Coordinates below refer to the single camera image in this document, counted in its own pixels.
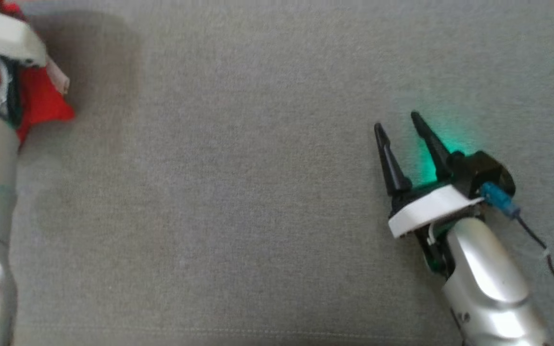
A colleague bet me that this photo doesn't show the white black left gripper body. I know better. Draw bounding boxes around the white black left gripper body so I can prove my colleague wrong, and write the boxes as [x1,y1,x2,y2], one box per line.
[0,7,48,128]

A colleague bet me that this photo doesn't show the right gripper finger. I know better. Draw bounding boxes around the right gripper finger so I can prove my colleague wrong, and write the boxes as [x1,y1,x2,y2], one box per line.
[374,123,413,195]
[410,111,453,181]

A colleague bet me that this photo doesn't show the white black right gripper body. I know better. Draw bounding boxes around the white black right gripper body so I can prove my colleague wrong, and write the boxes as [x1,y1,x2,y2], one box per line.
[388,179,485,279]

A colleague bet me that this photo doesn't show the red Bulls basketball shorts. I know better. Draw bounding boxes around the red Bulls basketball shorts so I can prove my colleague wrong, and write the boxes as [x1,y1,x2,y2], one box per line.
[0,0,76,146]

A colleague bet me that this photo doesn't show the grey fabric sofa seat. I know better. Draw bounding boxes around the grey fabric sofa seat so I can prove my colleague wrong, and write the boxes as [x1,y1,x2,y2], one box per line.
[0,0,554,346]

